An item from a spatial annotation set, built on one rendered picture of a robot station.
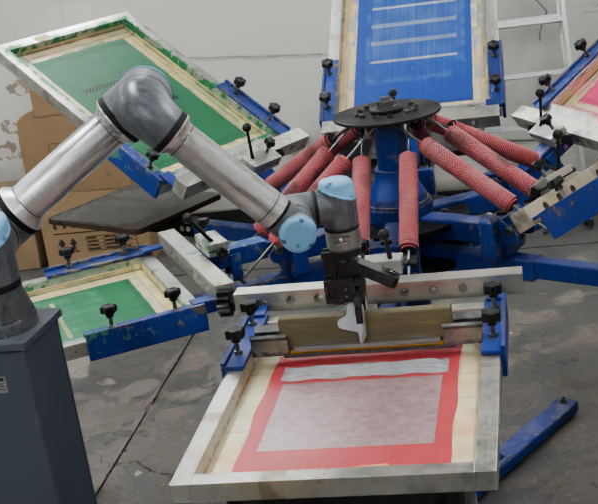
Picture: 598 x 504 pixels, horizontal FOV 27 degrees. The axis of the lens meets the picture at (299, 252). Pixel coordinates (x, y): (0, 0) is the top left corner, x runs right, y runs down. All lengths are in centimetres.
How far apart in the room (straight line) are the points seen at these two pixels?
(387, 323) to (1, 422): 83
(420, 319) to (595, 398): 202
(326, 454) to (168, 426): 252
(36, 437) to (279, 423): 49
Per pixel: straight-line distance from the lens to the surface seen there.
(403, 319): 272
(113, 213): 424
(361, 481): 222
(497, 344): 264
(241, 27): 688
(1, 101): 738
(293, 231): 248
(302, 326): 275
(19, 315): 255
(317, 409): 256
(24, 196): 263
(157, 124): 243
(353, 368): 271
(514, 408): 463
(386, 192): 346
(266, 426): 252
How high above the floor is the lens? 205
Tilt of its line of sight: 18 degrees down
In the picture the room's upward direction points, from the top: 8 degrees counter-clockwise
